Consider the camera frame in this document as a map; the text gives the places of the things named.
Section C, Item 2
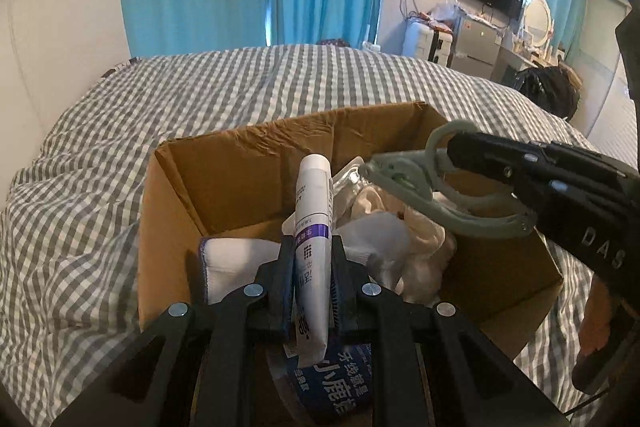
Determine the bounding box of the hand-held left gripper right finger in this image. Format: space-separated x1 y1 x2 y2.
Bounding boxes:
327 234 571 427

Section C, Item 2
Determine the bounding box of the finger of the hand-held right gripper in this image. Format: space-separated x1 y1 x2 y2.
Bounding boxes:
446 132 552 168
446 151 542 219

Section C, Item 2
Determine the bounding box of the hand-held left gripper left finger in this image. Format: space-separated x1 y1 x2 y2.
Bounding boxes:
50 234 298 427

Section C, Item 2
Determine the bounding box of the white tube with purple band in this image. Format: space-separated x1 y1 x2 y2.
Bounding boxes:
292 154 334 368

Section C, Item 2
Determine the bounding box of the white cloth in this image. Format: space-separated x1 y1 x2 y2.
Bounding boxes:
342 209 459 303
199 234 284 303

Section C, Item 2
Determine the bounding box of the blue packet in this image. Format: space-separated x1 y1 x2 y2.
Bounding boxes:
284 340 376 426

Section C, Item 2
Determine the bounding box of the grey-green plastic clip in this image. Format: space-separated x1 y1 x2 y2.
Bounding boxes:
360 119 539 239

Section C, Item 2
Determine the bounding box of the cream sock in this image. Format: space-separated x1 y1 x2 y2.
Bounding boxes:
352 185 406 221

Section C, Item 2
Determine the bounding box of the clear plastic bag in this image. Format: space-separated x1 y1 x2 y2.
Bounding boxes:
329 155 371 228

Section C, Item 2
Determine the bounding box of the brown cardboard box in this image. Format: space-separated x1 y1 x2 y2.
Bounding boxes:
137 101 565 361

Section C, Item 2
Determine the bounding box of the person's right hand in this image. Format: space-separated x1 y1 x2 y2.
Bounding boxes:
579 279 619 356

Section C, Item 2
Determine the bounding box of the black backpack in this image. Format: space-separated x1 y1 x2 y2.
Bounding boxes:
514 65 581 123

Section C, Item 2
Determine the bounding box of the vanity table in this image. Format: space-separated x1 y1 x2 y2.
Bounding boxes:
492 41 584 83

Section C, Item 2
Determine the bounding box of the silver mini fridge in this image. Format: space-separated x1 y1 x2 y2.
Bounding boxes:
452 15 504 80

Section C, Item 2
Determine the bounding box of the white oval vanity mirror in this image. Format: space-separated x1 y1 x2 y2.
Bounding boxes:
522 0 556 50

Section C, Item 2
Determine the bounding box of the pile of clear bags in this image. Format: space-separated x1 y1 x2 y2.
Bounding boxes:
429 0 461 28

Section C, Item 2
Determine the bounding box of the white plastic bottle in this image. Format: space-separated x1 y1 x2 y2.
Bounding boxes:
360 24 384 54

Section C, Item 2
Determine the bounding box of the grey checked bed cover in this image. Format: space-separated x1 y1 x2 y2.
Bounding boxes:
0 43 640 427

